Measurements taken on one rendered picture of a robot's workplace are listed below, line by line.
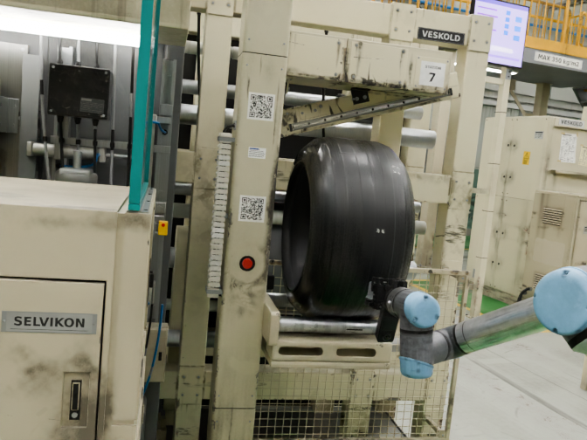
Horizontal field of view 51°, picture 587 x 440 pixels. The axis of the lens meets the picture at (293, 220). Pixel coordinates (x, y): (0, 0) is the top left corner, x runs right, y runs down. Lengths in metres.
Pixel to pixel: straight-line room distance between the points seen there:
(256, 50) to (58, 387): 1.05
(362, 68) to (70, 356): 1.39
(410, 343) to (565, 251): 4.92
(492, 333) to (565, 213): 4.88
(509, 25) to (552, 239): 2.04
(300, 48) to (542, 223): 4.73
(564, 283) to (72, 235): 0.85
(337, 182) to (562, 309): 0.72
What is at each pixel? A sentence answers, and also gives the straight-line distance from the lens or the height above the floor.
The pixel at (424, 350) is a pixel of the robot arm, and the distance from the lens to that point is 1.42.
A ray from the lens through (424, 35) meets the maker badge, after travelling 2.55.
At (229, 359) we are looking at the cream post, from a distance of 1.86.
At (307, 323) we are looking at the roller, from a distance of 1.78.
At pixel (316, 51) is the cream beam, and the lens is 2.07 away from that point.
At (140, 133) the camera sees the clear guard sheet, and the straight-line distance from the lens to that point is 1.05.
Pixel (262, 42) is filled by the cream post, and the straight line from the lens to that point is 1.78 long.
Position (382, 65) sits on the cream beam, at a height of 1.71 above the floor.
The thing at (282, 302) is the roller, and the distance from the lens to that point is 2.04.
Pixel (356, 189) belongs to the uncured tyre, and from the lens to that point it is 1.66.
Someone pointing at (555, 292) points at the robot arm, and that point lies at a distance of 1.20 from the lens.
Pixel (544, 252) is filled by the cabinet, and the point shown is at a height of 0.65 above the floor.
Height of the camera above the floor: 1.39
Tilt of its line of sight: 6 degrees down
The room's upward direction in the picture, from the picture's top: 5 degrees clockwise
